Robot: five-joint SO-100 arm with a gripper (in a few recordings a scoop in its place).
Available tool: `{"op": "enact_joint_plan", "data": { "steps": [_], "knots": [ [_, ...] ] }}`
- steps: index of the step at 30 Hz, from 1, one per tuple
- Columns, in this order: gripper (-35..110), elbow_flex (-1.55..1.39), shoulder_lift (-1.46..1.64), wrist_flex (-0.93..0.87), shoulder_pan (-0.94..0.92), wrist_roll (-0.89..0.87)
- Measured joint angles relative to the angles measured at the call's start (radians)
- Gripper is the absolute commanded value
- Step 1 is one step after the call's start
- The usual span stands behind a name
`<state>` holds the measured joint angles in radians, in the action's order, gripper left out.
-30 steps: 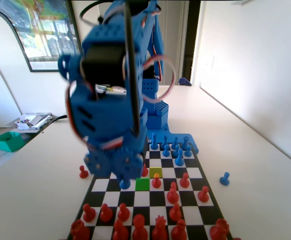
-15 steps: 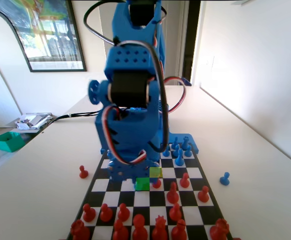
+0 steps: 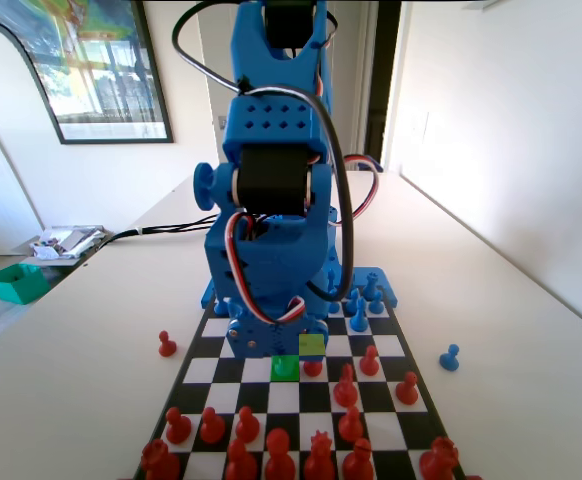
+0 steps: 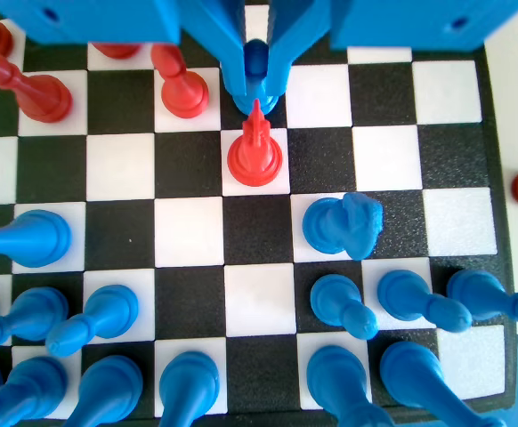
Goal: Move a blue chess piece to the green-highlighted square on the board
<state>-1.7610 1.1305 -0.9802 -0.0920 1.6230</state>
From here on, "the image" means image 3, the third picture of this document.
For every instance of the red chess queen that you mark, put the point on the red chess queen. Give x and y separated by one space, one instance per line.
319 462

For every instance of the blue chess rook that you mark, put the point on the blue chess rook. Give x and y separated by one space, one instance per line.
369 287

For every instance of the blue chess bishop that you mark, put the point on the blue chess bishop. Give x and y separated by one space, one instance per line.
331 285
358 322

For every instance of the black white chessboard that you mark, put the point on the black white chessboard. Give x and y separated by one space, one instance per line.
281 400

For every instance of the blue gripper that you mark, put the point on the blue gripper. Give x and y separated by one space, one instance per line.
249 336

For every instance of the red chess pawn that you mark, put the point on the red chess pawn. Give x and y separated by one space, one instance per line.
177 429
247 428
407 391
212 429
369 362
312 369
167 346
350 427

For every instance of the pile of papers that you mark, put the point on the pile of papers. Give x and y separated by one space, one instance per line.
66 240

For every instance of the red chess rook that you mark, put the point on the red chess rook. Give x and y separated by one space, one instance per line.
159 462
438 462

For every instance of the small blue printed part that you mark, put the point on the small blue printed part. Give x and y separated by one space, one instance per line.
373 166

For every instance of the black framed picture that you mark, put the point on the black framed picture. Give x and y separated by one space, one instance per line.
111 75

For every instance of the white door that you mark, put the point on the white door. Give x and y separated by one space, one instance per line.
358 60

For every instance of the red chess bishop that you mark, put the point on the red chess bishop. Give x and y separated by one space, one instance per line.
241 465
358 465

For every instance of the green plastic box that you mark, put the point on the green plastic box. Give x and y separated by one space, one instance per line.
18 292

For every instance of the red chess king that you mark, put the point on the red chess king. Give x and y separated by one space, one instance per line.
279 457

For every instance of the red chess knight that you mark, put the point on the red chess knight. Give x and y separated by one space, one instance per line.
345 390

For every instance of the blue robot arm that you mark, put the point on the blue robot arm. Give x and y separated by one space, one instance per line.
271 120

